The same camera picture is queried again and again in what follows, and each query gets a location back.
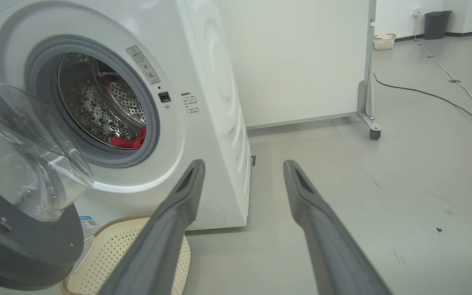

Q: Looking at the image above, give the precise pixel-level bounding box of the white front-load washing machine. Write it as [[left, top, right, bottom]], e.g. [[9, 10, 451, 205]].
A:
[[0, 0, 253, 232]]

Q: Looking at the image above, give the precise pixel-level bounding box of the dark grey waste bin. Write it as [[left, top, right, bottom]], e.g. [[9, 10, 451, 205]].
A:
[[424, 10, 453, 40]]

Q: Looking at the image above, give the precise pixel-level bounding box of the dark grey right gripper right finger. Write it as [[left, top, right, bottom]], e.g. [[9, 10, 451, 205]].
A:
[[283, 160, 392, 295]]

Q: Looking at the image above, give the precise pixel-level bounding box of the black floor cable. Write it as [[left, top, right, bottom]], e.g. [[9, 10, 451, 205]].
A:
[[373, 74, 472, 132]]

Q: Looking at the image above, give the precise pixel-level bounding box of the cream perforated laundry basket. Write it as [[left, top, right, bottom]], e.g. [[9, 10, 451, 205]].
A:
[[60, 215, 191, 295]]

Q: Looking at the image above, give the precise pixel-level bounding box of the white partition panel on casters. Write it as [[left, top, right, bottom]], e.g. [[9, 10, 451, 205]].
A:
[[219, 0, 382, 141]]

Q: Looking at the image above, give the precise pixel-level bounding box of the white floor cable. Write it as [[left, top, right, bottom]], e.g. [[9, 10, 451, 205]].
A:
[[414, 36, 472, 126]]

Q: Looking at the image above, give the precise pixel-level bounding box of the blue energy label sticker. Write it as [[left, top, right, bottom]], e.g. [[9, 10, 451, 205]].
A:
[[79, 216, 101, 236]]

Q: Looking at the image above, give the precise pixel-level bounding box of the round dark washer door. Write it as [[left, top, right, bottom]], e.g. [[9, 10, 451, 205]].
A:
[[0, 78, 95, 291]]

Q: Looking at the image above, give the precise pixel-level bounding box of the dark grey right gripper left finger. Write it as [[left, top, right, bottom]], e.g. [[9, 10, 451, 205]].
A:
[[98, 160, 206, 295]]

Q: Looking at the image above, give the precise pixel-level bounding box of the plain red garment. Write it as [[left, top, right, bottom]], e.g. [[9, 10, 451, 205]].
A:
[[109, 125, 147, 150]]

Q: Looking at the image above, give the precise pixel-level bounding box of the small white background basket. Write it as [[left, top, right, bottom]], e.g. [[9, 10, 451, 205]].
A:
[[374, 34, 397, 51]]

